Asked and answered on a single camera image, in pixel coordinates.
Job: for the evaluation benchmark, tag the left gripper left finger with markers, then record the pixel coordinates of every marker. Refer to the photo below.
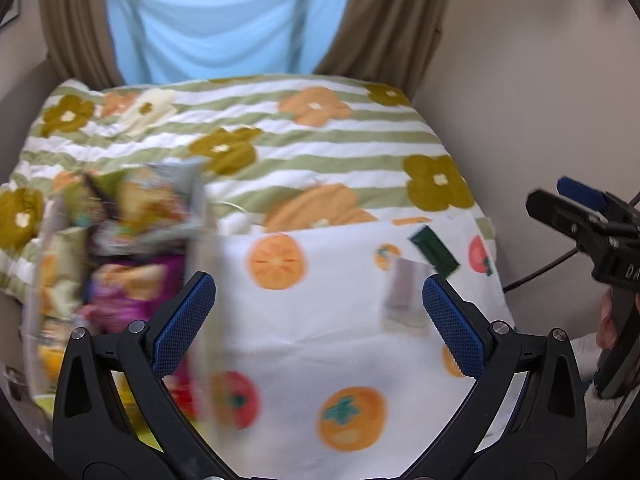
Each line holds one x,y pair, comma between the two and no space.
114,417

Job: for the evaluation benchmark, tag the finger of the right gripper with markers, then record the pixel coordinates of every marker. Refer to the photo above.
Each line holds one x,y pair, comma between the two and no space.
564,216
582,192

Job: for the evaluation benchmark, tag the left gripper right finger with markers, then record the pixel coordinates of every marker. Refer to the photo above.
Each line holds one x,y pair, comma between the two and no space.
524,417

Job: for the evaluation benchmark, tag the purple potato chip bag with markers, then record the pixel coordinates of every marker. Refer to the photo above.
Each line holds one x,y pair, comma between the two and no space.
119,293

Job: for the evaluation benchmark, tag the dark green small packet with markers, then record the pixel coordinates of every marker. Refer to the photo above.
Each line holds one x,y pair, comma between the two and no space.
436,253

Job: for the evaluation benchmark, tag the white translucent snack packet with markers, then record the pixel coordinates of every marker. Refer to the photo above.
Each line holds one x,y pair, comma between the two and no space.
402,300

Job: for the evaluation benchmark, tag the right hand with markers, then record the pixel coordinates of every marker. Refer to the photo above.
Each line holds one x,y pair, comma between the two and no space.
607,332

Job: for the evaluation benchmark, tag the green white cardboard box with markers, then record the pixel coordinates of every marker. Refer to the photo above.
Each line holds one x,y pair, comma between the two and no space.
64,268

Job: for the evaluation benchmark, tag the white fruit print cloth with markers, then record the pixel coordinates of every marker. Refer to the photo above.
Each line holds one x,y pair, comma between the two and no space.
298,374

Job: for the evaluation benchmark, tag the brown curtain right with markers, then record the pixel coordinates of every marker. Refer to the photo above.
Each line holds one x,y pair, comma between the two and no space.
388,41

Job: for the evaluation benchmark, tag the brown curtain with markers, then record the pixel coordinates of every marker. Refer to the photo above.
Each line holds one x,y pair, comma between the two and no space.
79,42
388,41

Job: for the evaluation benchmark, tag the floral striped quilt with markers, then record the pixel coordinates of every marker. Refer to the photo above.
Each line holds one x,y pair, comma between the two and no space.
280,152

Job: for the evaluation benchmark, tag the light blue window cloth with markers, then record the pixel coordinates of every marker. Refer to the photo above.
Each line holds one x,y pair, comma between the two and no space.
167,41

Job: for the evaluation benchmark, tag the brown curtain left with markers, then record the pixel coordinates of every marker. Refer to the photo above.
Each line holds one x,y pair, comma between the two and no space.
79,42

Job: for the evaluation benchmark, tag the framed houses picture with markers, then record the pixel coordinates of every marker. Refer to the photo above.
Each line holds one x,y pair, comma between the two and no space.
12,14

